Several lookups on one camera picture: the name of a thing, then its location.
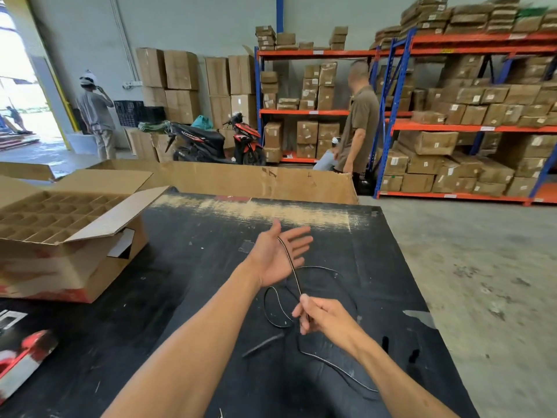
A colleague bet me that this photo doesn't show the person's left hand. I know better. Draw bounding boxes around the person's left hand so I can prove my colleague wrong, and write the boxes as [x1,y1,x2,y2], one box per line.
[245,219,315,289]

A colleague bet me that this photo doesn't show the person's right hand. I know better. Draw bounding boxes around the person's right hand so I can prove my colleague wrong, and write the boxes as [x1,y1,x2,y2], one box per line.
[292,295,363,349]

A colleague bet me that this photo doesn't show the thin black cable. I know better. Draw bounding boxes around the thin black cable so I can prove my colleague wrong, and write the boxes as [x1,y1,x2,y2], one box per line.
[263,236,379,393]

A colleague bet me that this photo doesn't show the person's left forearm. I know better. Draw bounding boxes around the person's left forearm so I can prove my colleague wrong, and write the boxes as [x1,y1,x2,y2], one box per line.
[102,261,263,418]

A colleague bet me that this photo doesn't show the person's right forearm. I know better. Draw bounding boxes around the person's right forearm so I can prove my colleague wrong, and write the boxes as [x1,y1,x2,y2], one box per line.
[348,331,463,418]

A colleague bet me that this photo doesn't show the large long cardboard box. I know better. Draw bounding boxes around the large long cardboard box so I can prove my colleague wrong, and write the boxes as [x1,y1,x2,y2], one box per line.
[0,158,360,205]

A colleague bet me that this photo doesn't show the brown cartons on narrow rack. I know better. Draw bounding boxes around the brown cartons on narrow rack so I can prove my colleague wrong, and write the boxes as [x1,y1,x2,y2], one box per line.
[255,25,350,164]

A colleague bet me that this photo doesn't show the black and red scooter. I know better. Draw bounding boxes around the black and red scooter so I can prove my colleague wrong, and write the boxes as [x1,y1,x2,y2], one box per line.
[164,111,267,166]

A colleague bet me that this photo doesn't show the narrow orange blue shelf rack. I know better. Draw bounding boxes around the narrow orange blue shelf rack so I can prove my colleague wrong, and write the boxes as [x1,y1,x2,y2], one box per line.
[254,47,380,166]

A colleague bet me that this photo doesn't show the leaning cardboard sheets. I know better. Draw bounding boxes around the leaning cardboard sheets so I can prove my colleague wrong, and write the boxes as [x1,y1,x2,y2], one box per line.
[124,128,176,162]

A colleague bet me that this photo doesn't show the green folded cloth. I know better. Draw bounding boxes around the green folded cloth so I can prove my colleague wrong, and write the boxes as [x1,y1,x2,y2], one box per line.
[138,119,169,135]

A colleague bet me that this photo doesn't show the wide orange blue shelf rack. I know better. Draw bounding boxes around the wide orange blue shelf rack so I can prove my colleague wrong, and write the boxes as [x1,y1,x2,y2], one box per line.
[370,28,557,206]

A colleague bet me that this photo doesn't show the stack of tall cardboard boxes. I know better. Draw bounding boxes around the stack of tall cardboard boxes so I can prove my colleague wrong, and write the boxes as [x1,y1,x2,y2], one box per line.
[135,47,258,149]

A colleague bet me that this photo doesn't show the large black plastic crate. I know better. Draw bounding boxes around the large black plastic crate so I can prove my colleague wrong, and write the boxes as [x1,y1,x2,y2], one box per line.
[113,100,147,128]

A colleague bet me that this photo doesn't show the open cardboard box with dividers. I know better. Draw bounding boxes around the open cardboard box with dividers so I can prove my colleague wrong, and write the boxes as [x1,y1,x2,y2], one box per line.
[0,169,170,304]

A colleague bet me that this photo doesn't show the white panel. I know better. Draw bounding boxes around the white panel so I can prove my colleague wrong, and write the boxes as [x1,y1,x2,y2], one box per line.
[65,132,99,155]

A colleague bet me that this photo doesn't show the brown cartons on wide rack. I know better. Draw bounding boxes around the brown cartons on wide rack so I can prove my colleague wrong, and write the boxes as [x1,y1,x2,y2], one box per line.
[370,0,557,198]

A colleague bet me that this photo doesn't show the red and white printed carton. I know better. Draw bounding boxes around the red and white printed carton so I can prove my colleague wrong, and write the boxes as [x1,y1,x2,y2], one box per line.
[0,309,60,395]

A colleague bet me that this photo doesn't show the white wall pipe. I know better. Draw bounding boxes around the white wall pipe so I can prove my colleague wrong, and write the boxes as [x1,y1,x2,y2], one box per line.
[108,0,134,84]

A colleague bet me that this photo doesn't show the yellow door frame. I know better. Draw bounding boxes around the yellow door frame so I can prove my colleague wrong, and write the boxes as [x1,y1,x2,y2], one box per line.
[12,0,82,151]

